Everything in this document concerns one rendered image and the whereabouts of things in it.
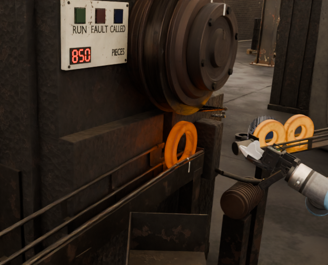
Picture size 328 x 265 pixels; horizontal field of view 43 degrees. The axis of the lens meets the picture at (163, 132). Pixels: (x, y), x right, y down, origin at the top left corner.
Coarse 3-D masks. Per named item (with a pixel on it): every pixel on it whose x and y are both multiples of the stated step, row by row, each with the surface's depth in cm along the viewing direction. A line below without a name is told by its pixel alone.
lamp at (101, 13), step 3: (96, 9) 115; (99, 9) 116; (102, 9) 117; (96, 12) 115; (99, 12) 116; (102, 12) 117; (96, 15) 115; (99, 15) 116; (102, 15) 117; (96, 18) 116; (99, 18) 116; (102, 18) 117; (96, 21) 116; (99, 21) 117; (102, 21) 118
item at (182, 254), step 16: (144, 224) 110; (160, 224) 111; (176, 224) 111; (192, 224) 111; (128, 240) 96; (144, 240) 112; (160, 240) 112; (176, 240) 112; (192, 240) 112; (128, 256) 97; (144, 256) 110; (160, 256) 111; (176, 256) 111; (192, 256) 112
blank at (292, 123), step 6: (288, 120) 189; (294, 120) 187; (300, 120) 189; (306, 120) 190; (288, 126) 187; (294, 126) 188; (306, 126) 191; (312, 126) 192; (288, 132) 188; (306, 132) 192; (312, 132) 193; (288, 138) 189; (294, 138) 190; (300, 138) 192; (288, 144) 190; (306, 144) 194
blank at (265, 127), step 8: (272, 120) 184; (256, 128) 184; (264, 128) 182; (272, 128) 184; (280, 128) 186; (256, 136) 182; (264, 136) 183; (280, 136) 187; (264, 144) 185; (272, 144) 187
